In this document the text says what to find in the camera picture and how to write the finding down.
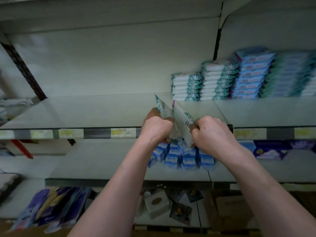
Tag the person's left hand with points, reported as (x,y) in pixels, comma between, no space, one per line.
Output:
(157,130)

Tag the person's right hand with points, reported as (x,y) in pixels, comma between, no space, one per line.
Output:
(215,138)

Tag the wipes packet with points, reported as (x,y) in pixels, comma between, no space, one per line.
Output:
(182,121)
(163,107)

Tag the stack of blue red packets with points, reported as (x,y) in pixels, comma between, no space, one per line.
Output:
(252,71)

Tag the metal store shelving unit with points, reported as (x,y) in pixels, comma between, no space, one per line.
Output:
(98,61)

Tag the stack of blue green packets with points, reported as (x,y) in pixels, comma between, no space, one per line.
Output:
(286,74)

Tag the person's left forearm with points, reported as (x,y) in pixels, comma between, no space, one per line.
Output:
(118,195)

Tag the person's right forearm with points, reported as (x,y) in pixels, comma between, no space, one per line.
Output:
(266,200)

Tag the beige tissue box holder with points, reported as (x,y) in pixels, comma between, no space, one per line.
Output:
(157,202)

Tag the dark blue packaged goods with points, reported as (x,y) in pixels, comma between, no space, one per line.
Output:
(269,150)

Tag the brown carton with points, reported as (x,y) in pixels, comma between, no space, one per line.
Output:
(232,207)

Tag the dark plastic bags bundle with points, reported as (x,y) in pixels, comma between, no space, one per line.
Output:
(49,207)

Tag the hanging packaged goods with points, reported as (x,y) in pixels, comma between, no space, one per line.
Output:
(15,103)

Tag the white textured pack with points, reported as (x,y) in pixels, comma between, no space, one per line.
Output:
(7,182)

